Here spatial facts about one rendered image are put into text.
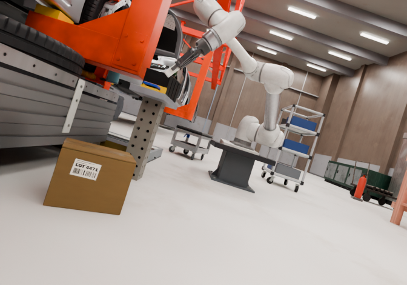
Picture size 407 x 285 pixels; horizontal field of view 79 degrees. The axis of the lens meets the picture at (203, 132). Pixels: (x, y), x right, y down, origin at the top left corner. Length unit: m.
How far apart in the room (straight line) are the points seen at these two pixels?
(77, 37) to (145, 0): 0.42
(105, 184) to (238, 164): 1.40
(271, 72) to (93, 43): 1.05
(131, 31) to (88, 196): 0.94
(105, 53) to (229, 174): 1.28
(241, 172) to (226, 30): 1.23
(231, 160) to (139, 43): 1.15
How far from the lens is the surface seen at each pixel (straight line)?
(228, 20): 1.21
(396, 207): 3.97
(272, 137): 2.01
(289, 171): 3.18
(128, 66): 1.42
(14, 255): 0.64
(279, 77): 1.63
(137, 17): 1.50
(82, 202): 0.85
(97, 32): 1.54
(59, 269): 0.61
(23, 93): 0.88
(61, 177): 0.82
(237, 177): 2.08
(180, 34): 5.44
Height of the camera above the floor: 0.33
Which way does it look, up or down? level
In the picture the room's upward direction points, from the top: 18 degrees clockwise
